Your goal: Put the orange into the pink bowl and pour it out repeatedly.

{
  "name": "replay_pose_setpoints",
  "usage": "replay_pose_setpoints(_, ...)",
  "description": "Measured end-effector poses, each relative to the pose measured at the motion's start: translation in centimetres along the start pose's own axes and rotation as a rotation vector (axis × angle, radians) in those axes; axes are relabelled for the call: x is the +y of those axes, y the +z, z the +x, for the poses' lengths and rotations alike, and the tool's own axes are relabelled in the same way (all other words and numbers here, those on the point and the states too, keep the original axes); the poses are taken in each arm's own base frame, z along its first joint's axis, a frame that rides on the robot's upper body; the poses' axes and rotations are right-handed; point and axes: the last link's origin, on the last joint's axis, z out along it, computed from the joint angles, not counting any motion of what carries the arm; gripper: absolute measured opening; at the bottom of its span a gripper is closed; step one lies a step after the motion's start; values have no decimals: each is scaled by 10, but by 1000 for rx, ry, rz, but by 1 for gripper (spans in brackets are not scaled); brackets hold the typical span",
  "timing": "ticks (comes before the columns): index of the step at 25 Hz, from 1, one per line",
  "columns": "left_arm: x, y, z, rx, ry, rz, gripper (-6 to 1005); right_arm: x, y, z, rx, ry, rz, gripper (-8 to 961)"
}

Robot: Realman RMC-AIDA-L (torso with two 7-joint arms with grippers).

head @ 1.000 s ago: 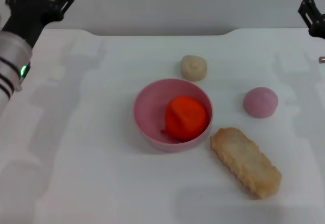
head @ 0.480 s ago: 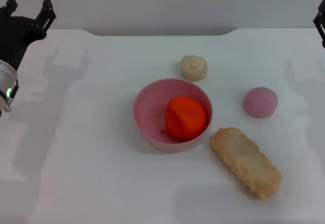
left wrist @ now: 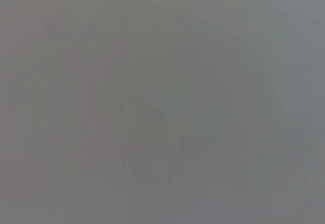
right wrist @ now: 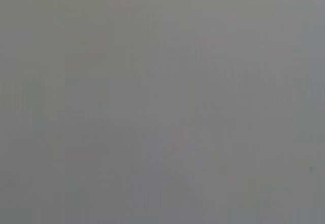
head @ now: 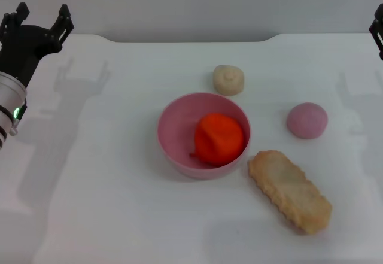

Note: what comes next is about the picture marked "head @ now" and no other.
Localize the orange toy fruit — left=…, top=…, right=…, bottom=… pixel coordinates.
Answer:
left=189, top=113, right=244, bottom=167

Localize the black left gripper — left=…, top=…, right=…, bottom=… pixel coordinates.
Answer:
left=0, top=2, right=74, bottom=89

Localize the cream steamed bun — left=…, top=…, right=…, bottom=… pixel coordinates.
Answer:
left=212, top=64, right=245, bottom=97

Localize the long golden bread loaf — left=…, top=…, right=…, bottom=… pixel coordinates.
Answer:
left=247, top=150, right=333, bottom=235

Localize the pink round bun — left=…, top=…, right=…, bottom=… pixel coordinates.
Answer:
left=285, top=102, right=329, bottom=140

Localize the pink plastic bowl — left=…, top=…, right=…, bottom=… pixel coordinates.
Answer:
left=157, top=92, right=251, bottom=181

